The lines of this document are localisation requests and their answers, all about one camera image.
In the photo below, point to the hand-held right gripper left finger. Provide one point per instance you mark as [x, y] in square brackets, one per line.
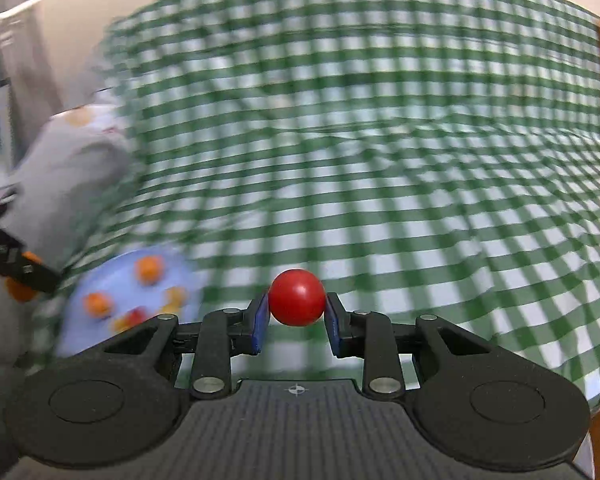
[260, 322]

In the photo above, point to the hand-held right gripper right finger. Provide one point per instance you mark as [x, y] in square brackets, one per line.
[334, 322]

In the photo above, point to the small mandarin orange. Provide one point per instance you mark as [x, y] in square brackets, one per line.
[97, 305]
[173, 298]

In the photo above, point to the blue plate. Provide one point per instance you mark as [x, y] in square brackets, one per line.
[115, 280]

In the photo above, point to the large orange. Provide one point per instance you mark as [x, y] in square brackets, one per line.
[150, 268]

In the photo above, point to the green white checkered cloth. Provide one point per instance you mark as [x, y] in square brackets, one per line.
[355, 135]

